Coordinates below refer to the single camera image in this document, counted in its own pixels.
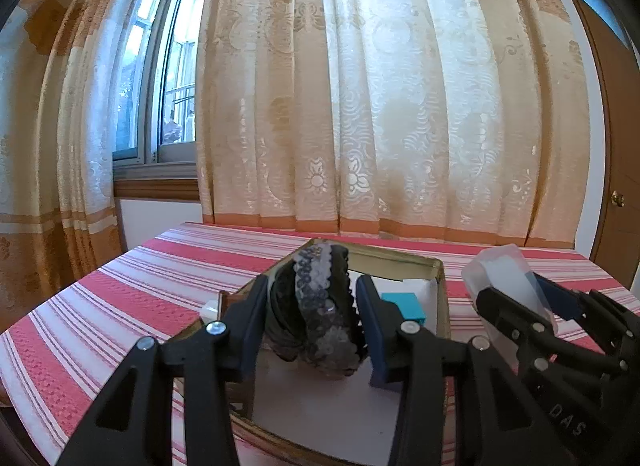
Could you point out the gold rectangular tin box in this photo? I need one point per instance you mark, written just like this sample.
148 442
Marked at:
400 263

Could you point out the sliding glass window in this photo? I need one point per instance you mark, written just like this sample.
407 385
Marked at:
155 70

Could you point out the brown wooden door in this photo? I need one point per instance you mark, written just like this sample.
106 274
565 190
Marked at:
620 120

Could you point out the wide cream patterned curtain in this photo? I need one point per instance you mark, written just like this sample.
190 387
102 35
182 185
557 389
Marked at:
390 95

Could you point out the brass door knob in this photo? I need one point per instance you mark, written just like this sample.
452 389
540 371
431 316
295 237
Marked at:
618 199

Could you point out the blue toy block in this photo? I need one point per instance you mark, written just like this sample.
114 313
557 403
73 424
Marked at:
407 306

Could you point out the narrow cream patterned curtain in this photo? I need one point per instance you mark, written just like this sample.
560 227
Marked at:
50 145

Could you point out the wooden window sill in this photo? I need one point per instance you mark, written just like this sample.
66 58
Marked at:
155 185

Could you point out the white cardboard carton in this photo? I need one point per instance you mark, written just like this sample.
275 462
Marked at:
210 311

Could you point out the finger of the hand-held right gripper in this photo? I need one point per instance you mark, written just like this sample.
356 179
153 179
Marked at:
500 308
557 298

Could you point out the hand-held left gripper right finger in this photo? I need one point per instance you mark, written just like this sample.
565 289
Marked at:
372 333

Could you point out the red striped bedspread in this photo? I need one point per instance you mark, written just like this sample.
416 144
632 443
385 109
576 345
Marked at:
125 296

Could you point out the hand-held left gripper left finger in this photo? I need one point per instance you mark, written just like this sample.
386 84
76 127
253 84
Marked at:
252 331

